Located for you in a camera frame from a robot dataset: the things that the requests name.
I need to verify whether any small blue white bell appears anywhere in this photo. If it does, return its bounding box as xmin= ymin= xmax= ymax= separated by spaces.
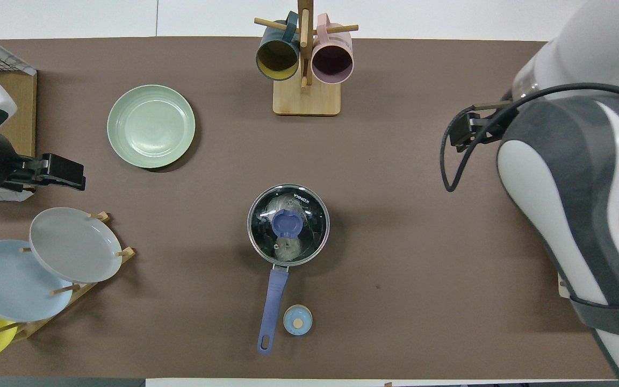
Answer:
xmin=283 ymin=304 xmax=313 ymax=336

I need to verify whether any grey plate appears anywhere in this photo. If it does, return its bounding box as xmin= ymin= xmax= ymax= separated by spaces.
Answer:
xmin=29 ymin=207 xmax=123 ymax=284

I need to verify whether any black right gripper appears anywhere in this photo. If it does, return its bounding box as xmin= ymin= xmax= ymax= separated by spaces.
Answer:
xmin=448 ymin=106 xmax=520 ymax=150

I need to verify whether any wooden mug tree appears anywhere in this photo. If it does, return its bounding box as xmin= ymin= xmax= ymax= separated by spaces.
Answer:
xmin=254 ymin=0 xmax=359 ymax=116

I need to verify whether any pink mug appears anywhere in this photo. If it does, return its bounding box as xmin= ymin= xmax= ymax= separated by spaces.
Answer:
xmin=311 ymin=13 xmax=354 ymax=85

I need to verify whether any wooden plate rack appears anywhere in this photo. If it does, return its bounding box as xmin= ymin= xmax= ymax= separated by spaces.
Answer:
xmin=0 ymin=211 xmax=136 ymax=340

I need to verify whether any brown table mat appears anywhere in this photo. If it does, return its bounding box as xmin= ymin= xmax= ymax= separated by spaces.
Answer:
xmin=0 ymin=37 xmax=616 ymax=379

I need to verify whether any white vermicelli bundle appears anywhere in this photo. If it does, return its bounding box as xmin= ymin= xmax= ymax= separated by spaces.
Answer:
xmin=265 ymin=195 xmax=311 ymax=263

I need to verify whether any glass lid with blue knob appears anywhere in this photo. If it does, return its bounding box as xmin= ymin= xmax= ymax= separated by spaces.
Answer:
xmin=249 ymin=185 xmax=329 ymax=265

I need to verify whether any dark teal mug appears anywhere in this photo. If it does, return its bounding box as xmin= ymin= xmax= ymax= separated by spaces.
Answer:
xmin=256 ymin=12 xmax=300 ymax=81

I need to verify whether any dark blue pot, blue handle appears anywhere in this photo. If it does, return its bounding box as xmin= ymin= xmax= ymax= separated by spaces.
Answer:
xmin=247 ymin=184 xmax=330 ymax=355

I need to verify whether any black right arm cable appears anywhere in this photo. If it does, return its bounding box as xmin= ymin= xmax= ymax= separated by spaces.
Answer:
xmin=440 ymin=82 xmax=619 ymax=192

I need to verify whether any green plate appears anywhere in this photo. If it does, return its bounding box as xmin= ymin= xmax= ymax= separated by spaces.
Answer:
xmin=107 ymin=84 xmax=196 ymax=169

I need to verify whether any light blue plate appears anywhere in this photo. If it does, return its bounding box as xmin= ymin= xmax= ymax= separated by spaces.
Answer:
xmin=0 ymin=239 xmax=74 ymax=323

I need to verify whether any brown wooden board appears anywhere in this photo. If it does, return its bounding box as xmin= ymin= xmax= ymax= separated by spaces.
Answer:
xmin=0 ymin=42 xmax=38 ymax=191

